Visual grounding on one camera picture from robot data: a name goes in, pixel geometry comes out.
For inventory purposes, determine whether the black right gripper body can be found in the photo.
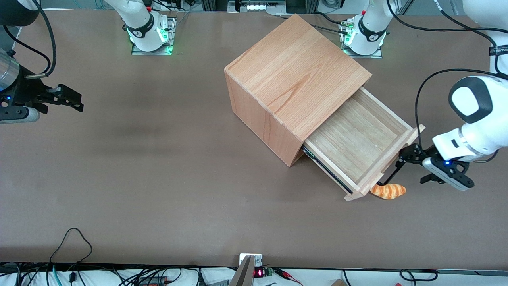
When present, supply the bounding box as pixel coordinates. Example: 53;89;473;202
7;65;53;116

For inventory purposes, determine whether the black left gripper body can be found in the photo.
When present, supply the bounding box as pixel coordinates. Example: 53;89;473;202
412;145;439;164

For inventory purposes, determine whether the wooden drawer with black handle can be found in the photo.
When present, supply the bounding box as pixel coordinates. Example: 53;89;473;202
301;87;426;202

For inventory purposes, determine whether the light wooden drawer cabinet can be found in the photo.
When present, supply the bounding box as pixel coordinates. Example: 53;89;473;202
224;14;372;167

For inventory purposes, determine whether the toy bread roll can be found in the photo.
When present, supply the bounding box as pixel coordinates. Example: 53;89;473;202
370;183;407;200

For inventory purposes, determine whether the lit power strip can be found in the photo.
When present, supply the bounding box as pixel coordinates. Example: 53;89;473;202
228;0;287;13

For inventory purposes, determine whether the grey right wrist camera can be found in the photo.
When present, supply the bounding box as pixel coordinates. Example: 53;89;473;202
0;106;41;124

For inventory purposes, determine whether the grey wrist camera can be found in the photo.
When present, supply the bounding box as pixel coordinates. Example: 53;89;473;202
420;157;475;191
0;106;41;124

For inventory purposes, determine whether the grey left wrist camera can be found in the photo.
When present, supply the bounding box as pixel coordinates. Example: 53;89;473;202
420;157;475;191

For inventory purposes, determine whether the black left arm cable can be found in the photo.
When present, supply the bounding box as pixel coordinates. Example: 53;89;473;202
386;0;508;164

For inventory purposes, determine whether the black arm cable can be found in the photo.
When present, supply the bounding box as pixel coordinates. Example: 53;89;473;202
2;0;57;79
386;0;508;164

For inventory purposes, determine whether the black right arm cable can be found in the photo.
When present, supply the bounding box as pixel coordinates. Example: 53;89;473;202
2;0;57;79

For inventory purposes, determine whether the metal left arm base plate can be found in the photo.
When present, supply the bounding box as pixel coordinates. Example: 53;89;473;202
339;20;383;60

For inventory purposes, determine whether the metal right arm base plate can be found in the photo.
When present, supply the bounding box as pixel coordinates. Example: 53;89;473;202
131;16;177;56

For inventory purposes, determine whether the black coiled floor cable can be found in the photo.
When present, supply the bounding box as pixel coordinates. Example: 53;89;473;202
400;269;439;282

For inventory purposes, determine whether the black looped table cable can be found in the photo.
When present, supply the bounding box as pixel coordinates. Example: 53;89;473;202
49;227;93;264

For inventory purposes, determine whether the black base power cable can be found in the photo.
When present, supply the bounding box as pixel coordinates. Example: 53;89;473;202
276;11;350;35

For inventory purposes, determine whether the red and black wire pair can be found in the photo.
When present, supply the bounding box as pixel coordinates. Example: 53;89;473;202
273;268;304;286

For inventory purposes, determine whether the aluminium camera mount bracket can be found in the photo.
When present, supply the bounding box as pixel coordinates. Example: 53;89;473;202
229;253;263;286

